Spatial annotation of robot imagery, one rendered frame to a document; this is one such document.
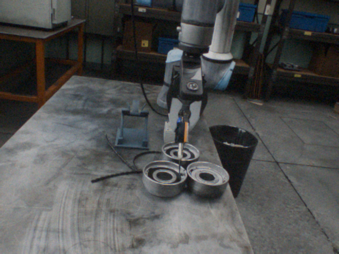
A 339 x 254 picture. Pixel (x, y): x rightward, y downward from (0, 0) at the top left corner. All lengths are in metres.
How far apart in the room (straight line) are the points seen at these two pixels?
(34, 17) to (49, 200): 2.34
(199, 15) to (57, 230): 0.51
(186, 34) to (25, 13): 2.35
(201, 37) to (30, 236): 0.51
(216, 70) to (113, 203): 0.68
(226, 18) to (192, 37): 0.48
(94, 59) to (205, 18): 4.24
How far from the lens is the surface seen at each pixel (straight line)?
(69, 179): 0.78
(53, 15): 2.88
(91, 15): 4.55
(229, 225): 0.70
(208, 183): 0.74
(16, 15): 2.98
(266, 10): 4.30
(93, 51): 4.85
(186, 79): 0.66
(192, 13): 0.69
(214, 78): 1.20
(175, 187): 0.72
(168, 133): 0.96
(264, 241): 1.98
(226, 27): 1.17
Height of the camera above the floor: 1.23
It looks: 23 degrees down
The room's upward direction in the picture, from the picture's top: 8 degrees clockwise
